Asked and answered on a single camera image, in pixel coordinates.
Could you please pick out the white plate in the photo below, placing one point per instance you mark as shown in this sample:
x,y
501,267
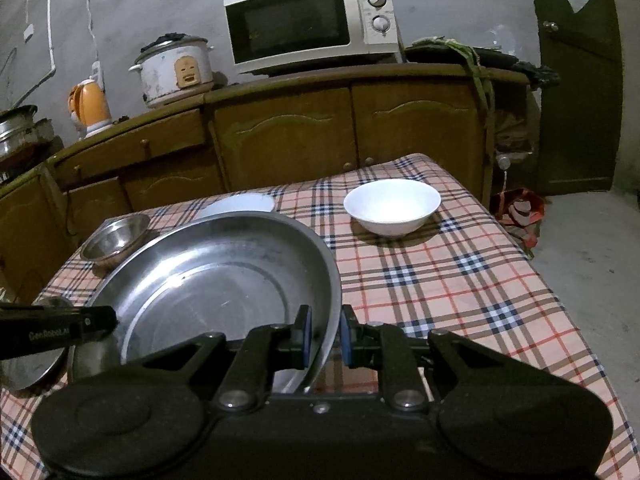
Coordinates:
x,y
240,205

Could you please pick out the dark green door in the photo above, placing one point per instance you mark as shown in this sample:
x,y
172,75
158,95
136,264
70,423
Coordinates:
x,y
575,110

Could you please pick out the red bag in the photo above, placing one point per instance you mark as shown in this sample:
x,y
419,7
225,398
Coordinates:
x,y
520,207

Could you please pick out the wooden sideboard cabinet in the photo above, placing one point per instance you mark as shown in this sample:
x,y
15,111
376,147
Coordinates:
x,y
280,130

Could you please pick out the white wall conduit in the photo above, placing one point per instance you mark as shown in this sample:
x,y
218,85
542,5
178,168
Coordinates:
x,y
50,20

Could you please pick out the metal door knob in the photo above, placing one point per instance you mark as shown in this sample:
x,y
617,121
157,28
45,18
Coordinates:
x,y
551,27

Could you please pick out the white bowl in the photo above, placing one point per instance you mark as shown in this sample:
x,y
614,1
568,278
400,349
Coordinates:
x,y
390,205

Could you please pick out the small steel bowl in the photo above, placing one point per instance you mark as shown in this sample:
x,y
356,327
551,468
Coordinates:
x,y
112,242

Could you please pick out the black tray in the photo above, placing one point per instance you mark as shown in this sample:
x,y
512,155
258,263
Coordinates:
x,y
435,54

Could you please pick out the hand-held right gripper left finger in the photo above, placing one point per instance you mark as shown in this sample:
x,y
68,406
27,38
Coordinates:
x,y
305,337

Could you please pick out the small steel plate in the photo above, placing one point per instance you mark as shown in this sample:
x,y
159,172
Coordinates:
x,y
30,370

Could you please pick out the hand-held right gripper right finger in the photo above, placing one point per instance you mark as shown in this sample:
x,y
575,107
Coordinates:
x,y
347,345

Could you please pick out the small white round object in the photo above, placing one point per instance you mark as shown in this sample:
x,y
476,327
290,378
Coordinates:
x,y
503,161

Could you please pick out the white microwave oven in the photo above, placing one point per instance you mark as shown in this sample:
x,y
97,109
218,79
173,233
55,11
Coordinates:
x,y
290,25

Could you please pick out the white wall switch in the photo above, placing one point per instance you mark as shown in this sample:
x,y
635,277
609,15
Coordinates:
x,y
28,33

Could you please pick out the orange electric kettle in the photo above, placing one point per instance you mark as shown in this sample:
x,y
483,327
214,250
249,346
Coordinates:
x,y
92,105

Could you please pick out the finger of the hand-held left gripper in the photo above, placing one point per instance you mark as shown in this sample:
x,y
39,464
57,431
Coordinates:
x,y
97,322

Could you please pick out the green leafy vegetables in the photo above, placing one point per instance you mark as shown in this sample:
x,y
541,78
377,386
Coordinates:
x,y
475,62

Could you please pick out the steel pot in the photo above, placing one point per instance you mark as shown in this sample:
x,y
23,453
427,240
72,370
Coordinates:
x,y
15,130

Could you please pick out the white rice cooker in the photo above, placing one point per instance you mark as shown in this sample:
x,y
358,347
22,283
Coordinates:
x,y
165,75

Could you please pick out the plaid tablecloth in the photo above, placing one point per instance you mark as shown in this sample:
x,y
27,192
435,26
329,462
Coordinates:
x,y
450,285

